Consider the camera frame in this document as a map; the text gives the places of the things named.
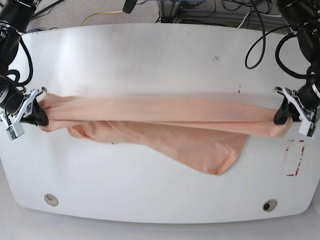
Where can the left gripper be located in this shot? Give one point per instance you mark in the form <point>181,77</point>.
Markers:
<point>309,98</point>

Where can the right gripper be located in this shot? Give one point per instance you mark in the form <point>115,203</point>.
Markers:
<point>12,100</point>

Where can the peach T-shirt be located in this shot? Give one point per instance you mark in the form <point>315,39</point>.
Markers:
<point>204,134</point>

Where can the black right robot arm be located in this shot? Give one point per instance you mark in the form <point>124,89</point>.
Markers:
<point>14,19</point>

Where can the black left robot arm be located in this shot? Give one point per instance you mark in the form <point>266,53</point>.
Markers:
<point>303,22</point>

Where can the red tape rectangle marking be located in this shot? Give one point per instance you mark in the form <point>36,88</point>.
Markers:
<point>293,157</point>

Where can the black cylindrical object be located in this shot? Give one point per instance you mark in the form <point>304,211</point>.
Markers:
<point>129,5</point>

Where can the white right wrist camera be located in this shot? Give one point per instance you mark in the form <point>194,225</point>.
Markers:
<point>14,131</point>

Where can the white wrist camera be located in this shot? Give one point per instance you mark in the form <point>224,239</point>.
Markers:
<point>14,131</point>
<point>307,128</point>

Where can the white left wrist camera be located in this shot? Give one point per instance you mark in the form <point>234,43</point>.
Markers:
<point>307,128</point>

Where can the left table cable grommet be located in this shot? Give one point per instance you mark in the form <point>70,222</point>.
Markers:
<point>51,200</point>

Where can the table cable grommet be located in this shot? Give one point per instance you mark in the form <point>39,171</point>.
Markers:
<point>270,205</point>
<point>51,200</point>

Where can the right table cable grommet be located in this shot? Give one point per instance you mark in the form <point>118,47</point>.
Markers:
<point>270,205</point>

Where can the grey metal rack frame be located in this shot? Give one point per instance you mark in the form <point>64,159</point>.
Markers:
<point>168,10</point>

